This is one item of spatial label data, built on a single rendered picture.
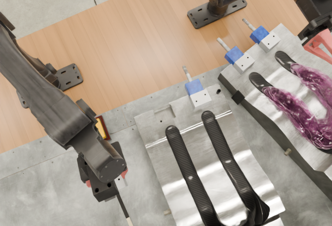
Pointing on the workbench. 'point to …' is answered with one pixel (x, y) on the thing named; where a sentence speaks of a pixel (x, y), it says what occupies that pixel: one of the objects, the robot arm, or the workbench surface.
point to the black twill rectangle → (238, 97)
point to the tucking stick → (124, 210)
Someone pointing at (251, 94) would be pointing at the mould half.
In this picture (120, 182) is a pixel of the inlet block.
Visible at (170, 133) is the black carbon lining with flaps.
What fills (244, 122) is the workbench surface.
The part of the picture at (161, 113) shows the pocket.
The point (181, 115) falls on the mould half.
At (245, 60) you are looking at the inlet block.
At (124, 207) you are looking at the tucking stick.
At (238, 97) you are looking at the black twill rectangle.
